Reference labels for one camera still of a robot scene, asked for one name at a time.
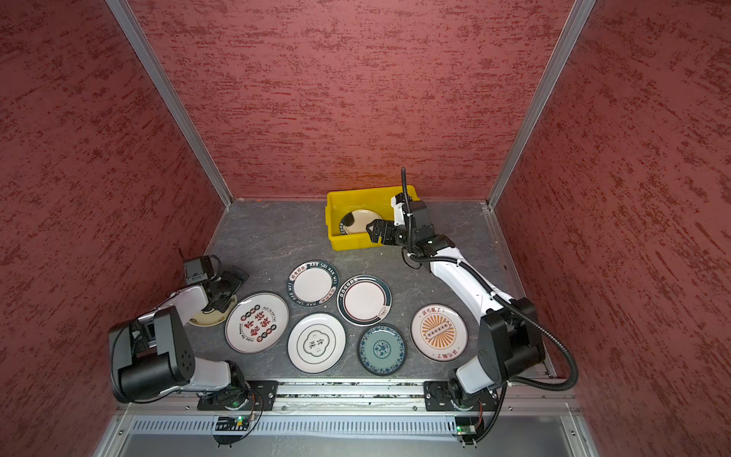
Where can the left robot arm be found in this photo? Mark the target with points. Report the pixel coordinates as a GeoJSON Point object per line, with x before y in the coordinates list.
{"type": "Point", "coordinates": [151, 356]}

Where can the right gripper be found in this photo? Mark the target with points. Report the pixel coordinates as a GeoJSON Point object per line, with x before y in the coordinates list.
{"type": "Point", "coordinates": [389, 228]}

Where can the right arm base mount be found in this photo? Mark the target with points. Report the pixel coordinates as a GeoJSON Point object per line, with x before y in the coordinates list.
{"type": "Point", "coordinates": [448, 396]}

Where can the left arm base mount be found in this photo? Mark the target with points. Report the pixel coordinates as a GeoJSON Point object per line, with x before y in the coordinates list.
{"type": "Point", "coordinates": [253, 396]}

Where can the right corner aluminium post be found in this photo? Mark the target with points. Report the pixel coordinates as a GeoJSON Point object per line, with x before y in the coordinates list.
{"type": "Point", "coordinates": [572, 29]}

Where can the white slotted cable duct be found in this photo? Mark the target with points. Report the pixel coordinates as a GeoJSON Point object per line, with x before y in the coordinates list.
{"type": "Point", "coordinates": [349, 426]}

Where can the left circuit board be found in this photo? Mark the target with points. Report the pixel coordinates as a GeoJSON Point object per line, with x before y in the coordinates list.
{"type": "Point", "coordinates": [237, 424]}

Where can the right circuit board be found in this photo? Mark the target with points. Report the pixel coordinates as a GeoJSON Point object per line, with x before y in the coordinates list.
{"type": "Point", "coordinates": [468, 426]}

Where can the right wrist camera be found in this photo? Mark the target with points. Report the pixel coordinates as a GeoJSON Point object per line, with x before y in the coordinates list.
{"type": "Point", "coordinates": [401, 209]}

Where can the left corner aluminium post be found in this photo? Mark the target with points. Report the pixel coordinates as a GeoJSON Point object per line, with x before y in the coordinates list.
{"type": "Point", "coordinates": [130, 26]}

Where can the yellow plastic bin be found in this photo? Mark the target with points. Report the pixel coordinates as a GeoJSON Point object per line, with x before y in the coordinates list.
{"type": "Point", "coordinates": [340, 204]}

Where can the white plate orange sunburst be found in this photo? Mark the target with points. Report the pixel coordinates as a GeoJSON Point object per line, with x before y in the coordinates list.
{"type": "Point", "coordinates": [439, 333]}

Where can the cream plate black blotches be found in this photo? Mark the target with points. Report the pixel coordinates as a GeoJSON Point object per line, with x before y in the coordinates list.
{"type": "Point", "coordinates": [356, 221]}

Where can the white plate flower outline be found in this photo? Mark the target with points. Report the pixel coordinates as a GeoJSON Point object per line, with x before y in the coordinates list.
{"type": "Point", "coordinates": [316, 343]}

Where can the green rim HAO WEI plate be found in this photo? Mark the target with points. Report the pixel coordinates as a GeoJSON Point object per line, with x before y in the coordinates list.
{"type": "Point", "coordinates": [313, 283]}

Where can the white plate red characters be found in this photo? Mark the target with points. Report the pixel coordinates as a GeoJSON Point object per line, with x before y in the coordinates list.
{"type": "Point", "coordinates": [257, 323]}

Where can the corner aluminium post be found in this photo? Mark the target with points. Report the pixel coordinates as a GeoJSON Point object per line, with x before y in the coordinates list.
{"type": "Point", "coordinates": [130, 26]}
{"type": "Point", "coordinates": [572, 29]}

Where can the teal patterned small plate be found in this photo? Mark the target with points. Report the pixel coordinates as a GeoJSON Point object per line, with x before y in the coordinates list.
{"type": "Point", "coordinates": [382, 350]}

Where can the green red ring plate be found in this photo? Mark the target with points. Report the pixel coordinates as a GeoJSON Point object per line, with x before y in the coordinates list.
{"type": "Point", "coordinates": [364, 300]}

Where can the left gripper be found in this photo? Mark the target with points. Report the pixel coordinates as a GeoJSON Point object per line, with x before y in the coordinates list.
{"type": "Point", "coordinates": [236, 284]}

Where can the circuit board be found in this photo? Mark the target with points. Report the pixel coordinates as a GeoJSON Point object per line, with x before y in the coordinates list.
{"type": "Point", "coordinates": [468, 426]}
{"type": "Point", "coordinates": [237, 424]}

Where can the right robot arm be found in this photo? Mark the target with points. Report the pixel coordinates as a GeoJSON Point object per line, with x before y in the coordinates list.
{"type": "Point", "coordinates": [508, 345]}

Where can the cream plate calligraphy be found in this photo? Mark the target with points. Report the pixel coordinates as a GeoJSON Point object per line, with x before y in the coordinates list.
{"type": "Point", "coordinates": [213, 318]}

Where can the aluminium rail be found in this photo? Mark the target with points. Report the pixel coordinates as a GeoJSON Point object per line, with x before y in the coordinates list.
{"type": "Point", "coordinates": [326, 396]}

